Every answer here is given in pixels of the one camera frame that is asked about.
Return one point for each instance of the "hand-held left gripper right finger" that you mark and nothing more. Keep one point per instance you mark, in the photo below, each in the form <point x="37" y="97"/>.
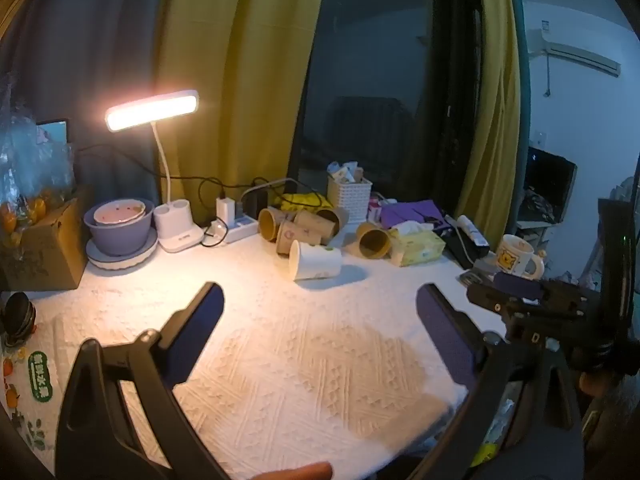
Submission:
<point x="445" y="332"/>

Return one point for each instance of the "yellow cloth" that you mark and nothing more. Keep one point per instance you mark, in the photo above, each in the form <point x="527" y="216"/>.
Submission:
<point x="300" y="200"/>

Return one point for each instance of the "white air conditioner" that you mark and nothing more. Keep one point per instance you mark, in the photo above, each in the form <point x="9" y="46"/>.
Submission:
<point x="575" y="47"/>

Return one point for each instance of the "white woven basket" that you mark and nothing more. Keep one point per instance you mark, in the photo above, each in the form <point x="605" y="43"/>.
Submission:
<point x="350" y="197"/>

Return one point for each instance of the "black power adapter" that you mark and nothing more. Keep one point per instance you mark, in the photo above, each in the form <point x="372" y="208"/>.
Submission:
<point x="255" y="202"/>

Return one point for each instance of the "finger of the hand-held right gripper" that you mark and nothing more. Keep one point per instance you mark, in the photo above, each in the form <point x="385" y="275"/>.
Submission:
<point x="517" y="287"/>
<point x="484" y="297"/>

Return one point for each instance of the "white textured table mat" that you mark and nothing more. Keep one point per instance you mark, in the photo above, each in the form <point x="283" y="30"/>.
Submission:
<point x="300" y="360"/>

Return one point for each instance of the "black case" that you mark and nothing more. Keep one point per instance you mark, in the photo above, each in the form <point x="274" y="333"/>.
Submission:
<point x="457" y="250"/>

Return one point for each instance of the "yellow tissue pack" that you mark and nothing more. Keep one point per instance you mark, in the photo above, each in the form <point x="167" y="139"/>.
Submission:
<point x="420" y="246"/>

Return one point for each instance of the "wide yellow curtain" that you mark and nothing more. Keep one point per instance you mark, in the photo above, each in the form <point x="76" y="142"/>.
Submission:
<point x="240" y="70"/>

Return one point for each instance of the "purple pouch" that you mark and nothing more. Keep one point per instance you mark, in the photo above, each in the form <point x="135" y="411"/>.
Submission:
<point x="410" y="213"/>

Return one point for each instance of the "small pink white box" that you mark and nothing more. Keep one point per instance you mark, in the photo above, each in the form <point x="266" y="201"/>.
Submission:
<point x="374" y="208"/>

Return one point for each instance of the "white paper cup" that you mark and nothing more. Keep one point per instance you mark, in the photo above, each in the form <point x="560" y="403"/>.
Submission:
<point x="317" y="260"/>

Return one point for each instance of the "small grey metal object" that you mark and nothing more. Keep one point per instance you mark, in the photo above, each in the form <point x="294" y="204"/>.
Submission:
<point x="470" y="278"/>

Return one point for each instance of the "clear plastic bag of oranges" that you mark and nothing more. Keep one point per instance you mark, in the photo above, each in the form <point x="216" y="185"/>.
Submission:
<point x="27" y="160"/>

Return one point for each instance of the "white desk lamp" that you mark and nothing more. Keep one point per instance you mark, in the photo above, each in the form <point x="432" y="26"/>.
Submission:
<point x="177" y="232"/>

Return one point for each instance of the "black monitor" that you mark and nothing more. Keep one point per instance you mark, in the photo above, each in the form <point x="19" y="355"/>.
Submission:
<point x="550" y="180"/>

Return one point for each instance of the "small screen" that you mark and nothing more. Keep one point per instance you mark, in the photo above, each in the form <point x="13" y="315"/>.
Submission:
<point x="52" y="133"/>

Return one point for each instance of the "black round object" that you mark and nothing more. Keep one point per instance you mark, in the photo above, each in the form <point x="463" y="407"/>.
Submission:
<point x="17" y="312"/>

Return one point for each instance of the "narrow yellow curtain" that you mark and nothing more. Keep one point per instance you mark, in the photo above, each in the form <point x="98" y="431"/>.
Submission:
<point x="495" y="90"/>

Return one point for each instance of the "brown paper cup dark inside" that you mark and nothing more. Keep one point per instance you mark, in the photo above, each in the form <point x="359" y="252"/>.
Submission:
<point x="374" y="240"/>

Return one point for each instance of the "printed plastic package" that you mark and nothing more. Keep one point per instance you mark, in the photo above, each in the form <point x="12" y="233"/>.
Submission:
<point x="35" y="385"/>

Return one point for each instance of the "cardboard box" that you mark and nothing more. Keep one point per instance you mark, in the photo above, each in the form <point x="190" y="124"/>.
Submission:
<point x="47" y="255"/>

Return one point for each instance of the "white power strip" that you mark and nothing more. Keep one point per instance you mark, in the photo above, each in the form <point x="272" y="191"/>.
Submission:
<point x="237" y="231"/>

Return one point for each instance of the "purple bowl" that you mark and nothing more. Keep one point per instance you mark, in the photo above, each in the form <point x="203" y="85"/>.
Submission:
<point x="117" y="237"/>

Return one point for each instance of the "grey curtain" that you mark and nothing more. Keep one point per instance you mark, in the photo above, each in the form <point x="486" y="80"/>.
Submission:
<point x="85" y="60"/>

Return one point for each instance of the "white mug yellow print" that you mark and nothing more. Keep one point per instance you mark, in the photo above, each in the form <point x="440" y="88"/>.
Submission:
<point x="515" y="259"/>

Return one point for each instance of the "packets in basket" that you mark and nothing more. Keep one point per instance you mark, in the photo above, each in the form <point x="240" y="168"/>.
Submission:
<point x="346" y="171"/>

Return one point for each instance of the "pink speckled bowl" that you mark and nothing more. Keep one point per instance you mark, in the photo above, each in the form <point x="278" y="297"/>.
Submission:
<point x="119" y="211"/>

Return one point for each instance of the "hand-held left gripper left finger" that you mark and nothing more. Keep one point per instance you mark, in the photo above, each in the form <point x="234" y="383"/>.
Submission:
<point x="200" y="327"/>

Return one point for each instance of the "dark glass window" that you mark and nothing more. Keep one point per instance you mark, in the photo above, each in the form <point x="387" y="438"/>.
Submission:
<point x="380" y="85"/>

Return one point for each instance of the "white plug charger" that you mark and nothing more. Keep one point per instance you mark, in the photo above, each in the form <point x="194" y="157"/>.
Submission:
<point x="226" y="210"/>

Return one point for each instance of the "person's left hand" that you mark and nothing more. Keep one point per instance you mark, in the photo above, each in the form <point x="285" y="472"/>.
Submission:
<point x="295" y="472"/>

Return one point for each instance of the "brown paper cup yellow inside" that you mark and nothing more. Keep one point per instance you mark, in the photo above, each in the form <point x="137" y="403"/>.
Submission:
<point x="270" y="222"/>

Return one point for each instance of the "white scalloped plate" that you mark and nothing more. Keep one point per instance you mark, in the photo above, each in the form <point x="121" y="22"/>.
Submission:
<point x="122" y="259"/>

